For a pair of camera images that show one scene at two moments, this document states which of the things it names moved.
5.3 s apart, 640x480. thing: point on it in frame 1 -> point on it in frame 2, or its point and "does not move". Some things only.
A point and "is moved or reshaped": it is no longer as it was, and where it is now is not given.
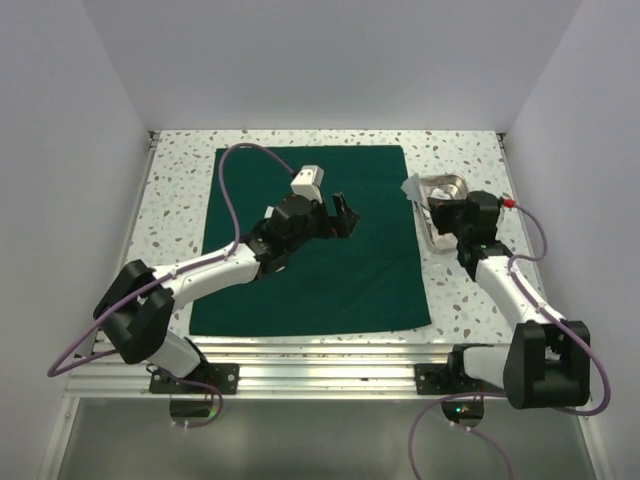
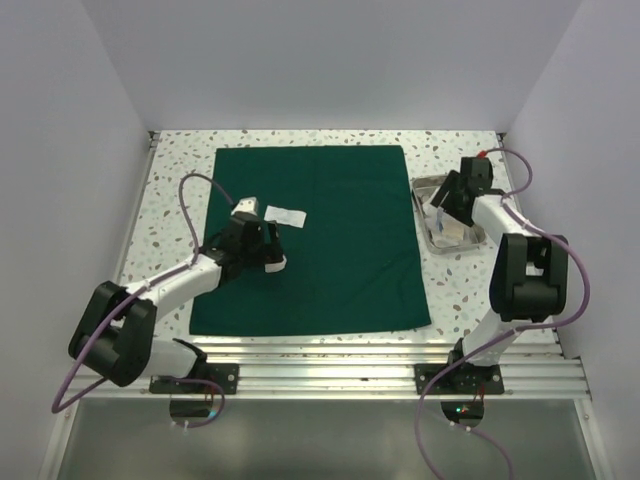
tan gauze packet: (412, 187) is moved or reshaped
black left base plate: (223, 376) does not move
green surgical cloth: (366, 274) does not move
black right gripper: (441, 209) -> (443, 197)
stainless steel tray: (445, 186) does not move
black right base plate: (441, 378) does not move
